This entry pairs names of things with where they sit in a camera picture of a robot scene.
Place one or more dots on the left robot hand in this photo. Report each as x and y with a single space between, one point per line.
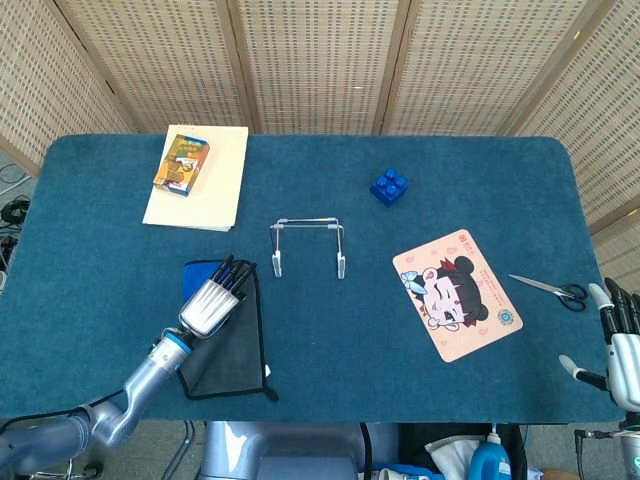
207 310

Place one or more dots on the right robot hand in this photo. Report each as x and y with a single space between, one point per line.
622 360

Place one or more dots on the dark grey microfibre cloth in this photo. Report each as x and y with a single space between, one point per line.
235 350

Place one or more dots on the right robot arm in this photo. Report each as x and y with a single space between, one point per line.
630 450

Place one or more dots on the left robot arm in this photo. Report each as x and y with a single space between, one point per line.
145 375

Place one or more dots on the cream paper folder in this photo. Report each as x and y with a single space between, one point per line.
220 195

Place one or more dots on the orange and blue carton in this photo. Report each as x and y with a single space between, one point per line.
180 165

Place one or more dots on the grey robot torso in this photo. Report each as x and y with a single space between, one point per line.
280 450

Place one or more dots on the blue table cover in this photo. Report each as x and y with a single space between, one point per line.
310 180

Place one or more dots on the blue pump bottle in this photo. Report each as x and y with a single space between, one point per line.
490 460

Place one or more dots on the cartoon girl mouse pad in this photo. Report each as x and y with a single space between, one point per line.
460 300

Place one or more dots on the white cloth bag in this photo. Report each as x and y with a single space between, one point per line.
450 450

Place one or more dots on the blue building block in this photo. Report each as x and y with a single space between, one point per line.
387 192

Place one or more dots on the woven folding screen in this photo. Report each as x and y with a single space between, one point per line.
320 65

